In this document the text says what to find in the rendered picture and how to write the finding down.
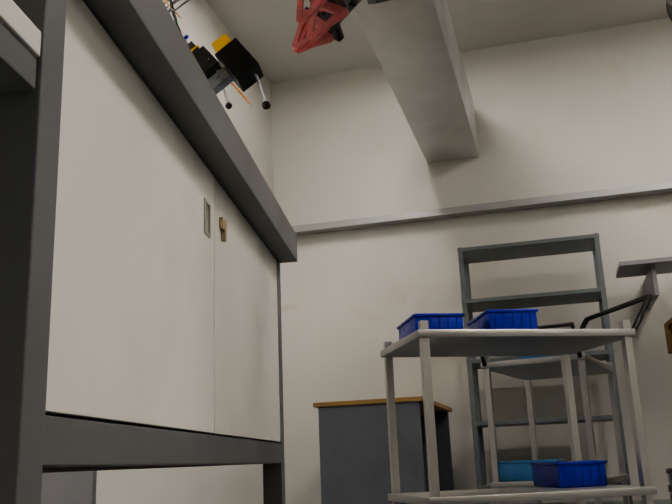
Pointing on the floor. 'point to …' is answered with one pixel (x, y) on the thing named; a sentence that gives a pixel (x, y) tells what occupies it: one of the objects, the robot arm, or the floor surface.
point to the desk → (378, 449)
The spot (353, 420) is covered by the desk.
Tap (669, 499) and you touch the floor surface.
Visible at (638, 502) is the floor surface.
